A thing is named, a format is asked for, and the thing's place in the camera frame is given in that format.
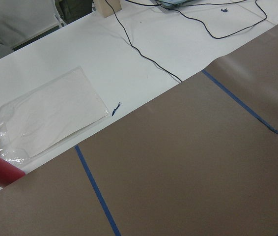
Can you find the brown paper table cover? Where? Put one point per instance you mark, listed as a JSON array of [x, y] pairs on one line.
[[199, 160]]

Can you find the wooden block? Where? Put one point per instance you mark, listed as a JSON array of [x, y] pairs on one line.
[[107, 7]]

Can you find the clear bag of white sheets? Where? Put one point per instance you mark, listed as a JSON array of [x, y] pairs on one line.
[[41, 118]]

